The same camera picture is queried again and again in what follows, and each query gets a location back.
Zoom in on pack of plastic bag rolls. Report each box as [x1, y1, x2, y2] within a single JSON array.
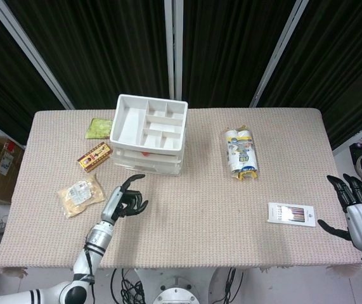
[[222, 125, 260, 182]]

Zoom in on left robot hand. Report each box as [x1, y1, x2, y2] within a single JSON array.
[[100, 173, 150, 224]]

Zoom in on white robot torso base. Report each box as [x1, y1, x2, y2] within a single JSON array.
[[129, 267, 229, 304]]

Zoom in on clear plastic drawer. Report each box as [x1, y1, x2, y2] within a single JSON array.
[[112, 146, 183, 176]]

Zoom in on red and yellow carton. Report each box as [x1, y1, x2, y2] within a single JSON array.
[[77, 142, 115, 174]]

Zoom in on beige snack bag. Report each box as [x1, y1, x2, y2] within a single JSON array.
[[56, 174, 107, 219]]

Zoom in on black cable bundle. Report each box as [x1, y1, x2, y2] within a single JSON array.
[[110, 268, 146, 304], [220, 268, 245, 304]]

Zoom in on gray metal frame post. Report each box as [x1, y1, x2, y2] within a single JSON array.
[[164, 0, 185, 101], [249, 0, 310, 108], [0, 0, 75, 110]]

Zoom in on beige woven tablecloth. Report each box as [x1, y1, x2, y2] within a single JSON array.
[[0, 107, 362, 277]]

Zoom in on white divided trays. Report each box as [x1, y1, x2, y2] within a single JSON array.
[[109, 93, 188, 175]]

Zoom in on white pen set box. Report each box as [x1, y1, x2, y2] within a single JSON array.
[[267, 202, 316, 229]]

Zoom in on green snack packet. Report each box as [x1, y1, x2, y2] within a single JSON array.
[[84, 117, 113, 140]]

